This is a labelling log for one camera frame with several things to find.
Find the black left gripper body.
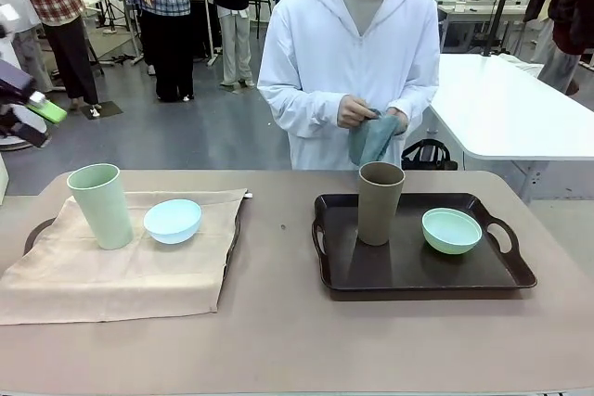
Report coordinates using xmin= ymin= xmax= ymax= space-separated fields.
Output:
xmin=0 ymin=59 xmax=37 ymax=109

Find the light green tall cup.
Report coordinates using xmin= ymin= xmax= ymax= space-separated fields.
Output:
xmin=66 ymin=162 xmax=136 ymax=251

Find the light blue bowl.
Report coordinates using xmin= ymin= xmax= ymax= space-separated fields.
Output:
xmin=142 ymin=198 xmax=203 ymax=246

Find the beige cloth mat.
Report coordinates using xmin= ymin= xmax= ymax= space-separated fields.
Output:
xmin=0 ymin=187 xmax=254 ymax=326

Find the grey-green cloth mat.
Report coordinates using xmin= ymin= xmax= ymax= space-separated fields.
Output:
xmin=347 ymin=109 xmax=405 ymax=168

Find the person's left forearm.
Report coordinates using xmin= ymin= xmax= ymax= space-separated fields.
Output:
xmin=393 ymin=80 xmax=440 ymax=124

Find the dark brown serving tray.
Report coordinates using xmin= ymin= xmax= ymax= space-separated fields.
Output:
xmin=22 ymin=191 xmax=243 ymax=284
xmin=311 ymin=191 xmax=538 ymax=294

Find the person's right hand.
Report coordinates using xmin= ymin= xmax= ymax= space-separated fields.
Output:
xmin=336 ymin=93 xmax=380 ymax=130

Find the person's left hand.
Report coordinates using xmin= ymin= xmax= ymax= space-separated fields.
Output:
xmin=383 ymin=107 xmax=410 ymax=136

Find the white air purifier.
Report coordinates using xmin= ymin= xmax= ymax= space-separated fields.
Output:
xmin=0 ymin=35 xmax=49 ymax=152

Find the person in white clothes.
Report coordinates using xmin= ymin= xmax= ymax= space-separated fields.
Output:
xmin=0 ymin=0 xmax=55 ymax=96

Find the person in black top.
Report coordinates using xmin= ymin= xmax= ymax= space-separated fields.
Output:
xmin=205 ymin=0 xmax=262 ymax=89

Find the person in white hoodie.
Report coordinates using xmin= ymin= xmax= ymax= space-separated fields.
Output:
xmin=256 ymin=0 xmax=441 ymax=171

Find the brown tall cup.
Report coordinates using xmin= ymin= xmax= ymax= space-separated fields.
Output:
xmin=357 ymin=161 xmax=406 ymax=247

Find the black bag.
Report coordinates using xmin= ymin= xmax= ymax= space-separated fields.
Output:
xmin=401 ymin=139 xmax=458 ymax=171

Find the mint green bowl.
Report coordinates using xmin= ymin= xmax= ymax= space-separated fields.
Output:
xmin=420 ymin=208 xmax=484 ymax=256

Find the white side table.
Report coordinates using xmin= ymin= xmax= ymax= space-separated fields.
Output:
xmin=424 ymin=52 xmax=594 ymax=205

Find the black tripod stand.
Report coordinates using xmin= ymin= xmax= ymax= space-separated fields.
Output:
xmin=481 ymin=0 xmax=523 ymax=57

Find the person in dark red jacket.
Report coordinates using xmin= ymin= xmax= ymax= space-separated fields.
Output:
xmin=523 ymin=0 xmax=594 ymax=96

